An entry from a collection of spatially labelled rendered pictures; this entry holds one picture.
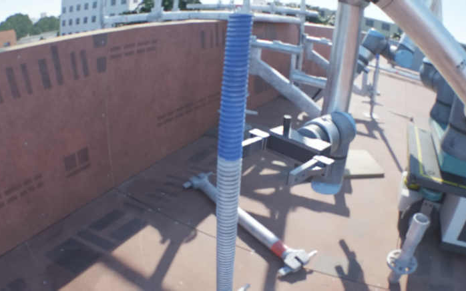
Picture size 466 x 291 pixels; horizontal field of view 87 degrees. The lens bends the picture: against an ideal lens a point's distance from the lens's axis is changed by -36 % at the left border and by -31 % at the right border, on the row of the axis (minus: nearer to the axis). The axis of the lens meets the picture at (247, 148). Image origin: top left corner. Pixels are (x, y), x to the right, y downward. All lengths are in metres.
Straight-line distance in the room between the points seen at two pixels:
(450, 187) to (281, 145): 0.70
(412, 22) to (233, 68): 0.50
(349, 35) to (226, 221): 0.59
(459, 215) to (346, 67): 0.70
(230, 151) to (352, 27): 0.54
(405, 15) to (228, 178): 0.57
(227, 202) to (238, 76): 0.21
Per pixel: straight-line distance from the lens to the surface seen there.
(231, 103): 0.51
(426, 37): 0.84
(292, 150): 0.71
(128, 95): 1.45
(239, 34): 0.49
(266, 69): 1.94
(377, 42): 1.58
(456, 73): 0.90
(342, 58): 0.93
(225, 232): 0.62
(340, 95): 0.95
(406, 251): 1.06
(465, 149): 1.16
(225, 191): 0.57
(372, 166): 1.88
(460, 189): 1.19
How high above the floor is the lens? 0.76
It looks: 24 degrees down
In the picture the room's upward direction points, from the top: 5 degrees clockwise
